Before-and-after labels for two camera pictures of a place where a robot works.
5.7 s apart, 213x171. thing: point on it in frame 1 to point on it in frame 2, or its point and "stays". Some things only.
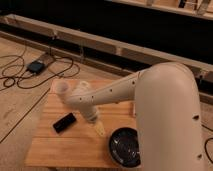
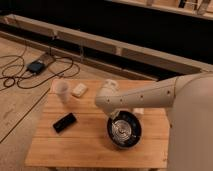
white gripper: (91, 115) to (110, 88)
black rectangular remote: (64, 122) stays
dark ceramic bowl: (125, 147) to (124, 130)
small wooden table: (64, 139) stays
